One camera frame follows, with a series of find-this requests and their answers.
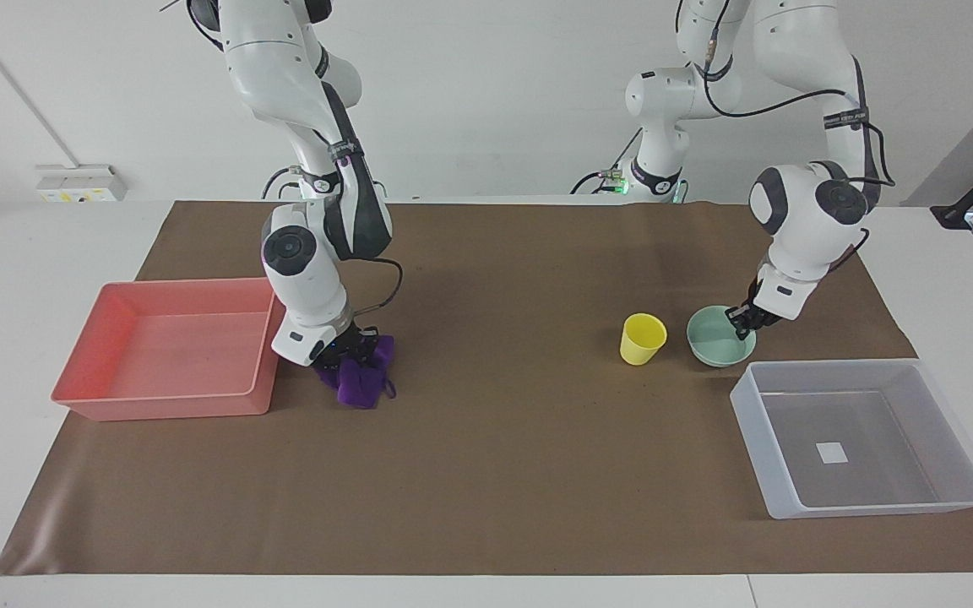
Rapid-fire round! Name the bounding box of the black cable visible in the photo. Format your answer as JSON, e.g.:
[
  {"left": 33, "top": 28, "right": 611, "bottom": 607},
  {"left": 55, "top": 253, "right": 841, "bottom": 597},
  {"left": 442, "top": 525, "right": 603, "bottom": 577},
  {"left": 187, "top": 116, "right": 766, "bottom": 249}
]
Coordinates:
[
  {"left": 570, "top": 127, "right": 644, "bottom": 196},
  {"left": 862, "top": 122, "right": 897, "bottom": 188},
  {"left": 350, "top": 257, "right": 405, "bottom": 323},
  {"left": 262, "top": 166, "right": 302, "bottom": 201},
  {"left": 824, "top": 226, "right": 872, "bottom": 273},
  {"left": 700, "top": 46, "right": 869, "bottom": 120}
]

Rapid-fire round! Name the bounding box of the white wall conduit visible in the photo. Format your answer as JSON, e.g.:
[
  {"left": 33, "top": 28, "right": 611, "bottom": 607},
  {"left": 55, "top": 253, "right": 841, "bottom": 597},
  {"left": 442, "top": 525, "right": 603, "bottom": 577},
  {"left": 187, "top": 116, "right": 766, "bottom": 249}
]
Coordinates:
[{"left": 0, "top": 0, "right": 79, "bottom": 167}]

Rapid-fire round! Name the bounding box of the pink plastic tray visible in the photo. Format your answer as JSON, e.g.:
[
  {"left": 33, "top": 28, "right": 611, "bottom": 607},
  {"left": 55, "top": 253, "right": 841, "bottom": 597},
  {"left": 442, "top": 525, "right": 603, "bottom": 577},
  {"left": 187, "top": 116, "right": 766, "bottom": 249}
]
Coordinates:
[{"left": 51, "top": 278, "right": 286, "bottom": 422}]

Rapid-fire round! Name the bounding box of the light green bowl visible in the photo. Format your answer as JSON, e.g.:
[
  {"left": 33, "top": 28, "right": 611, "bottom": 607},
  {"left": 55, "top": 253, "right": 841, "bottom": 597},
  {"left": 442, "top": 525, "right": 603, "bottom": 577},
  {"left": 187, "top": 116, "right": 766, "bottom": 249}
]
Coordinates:
[{"left": 687, "top": 306, "right": 758, "bottom": 369}]

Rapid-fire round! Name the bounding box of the clear plastic box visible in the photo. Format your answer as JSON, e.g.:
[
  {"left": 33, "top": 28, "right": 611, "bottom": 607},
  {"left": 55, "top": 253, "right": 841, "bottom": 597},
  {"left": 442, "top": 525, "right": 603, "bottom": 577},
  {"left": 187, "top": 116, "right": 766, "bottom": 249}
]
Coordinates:
[{"left": 730, "top": 359, "right": 973, "bottom": 520}]

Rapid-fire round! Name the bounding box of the purple trash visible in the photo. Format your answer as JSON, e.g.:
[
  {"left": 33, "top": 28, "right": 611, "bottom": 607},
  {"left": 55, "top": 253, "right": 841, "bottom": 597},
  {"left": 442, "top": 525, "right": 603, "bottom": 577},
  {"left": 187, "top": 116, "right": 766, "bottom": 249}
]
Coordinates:
[{"left": 315, "top": 334, "right": 398, "bottom": 410}]

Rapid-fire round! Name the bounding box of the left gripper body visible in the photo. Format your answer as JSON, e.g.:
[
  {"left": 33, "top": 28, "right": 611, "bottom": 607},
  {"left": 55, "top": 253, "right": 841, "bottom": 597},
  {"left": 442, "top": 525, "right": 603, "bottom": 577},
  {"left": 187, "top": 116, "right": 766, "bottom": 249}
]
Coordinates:
[{"left": 747, "top": 292, "right": 781, "bottom": 333}]

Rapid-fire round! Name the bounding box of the white wall socket strip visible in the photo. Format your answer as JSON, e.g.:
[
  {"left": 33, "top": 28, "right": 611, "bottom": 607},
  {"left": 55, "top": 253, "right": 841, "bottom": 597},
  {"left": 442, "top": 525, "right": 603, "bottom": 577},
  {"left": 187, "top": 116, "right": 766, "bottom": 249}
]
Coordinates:
[{"left": 35, "top": 164, "right": 128, "bottom": 204}]

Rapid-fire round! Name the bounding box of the yellow plastic cup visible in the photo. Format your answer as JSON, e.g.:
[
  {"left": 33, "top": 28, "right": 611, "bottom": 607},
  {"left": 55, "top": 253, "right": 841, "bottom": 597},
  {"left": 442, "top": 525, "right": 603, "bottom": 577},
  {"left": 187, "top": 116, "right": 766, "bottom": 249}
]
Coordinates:
[{"left": 620, "top": 313, "right": 668, "bottom": 366}]

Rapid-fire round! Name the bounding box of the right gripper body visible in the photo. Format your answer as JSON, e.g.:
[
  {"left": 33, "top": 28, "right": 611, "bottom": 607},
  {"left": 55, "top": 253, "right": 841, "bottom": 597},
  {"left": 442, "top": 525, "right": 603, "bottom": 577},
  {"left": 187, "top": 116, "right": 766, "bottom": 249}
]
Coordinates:
[{"left": 314, "top": 324, "right": 367, "bottom": 369}]

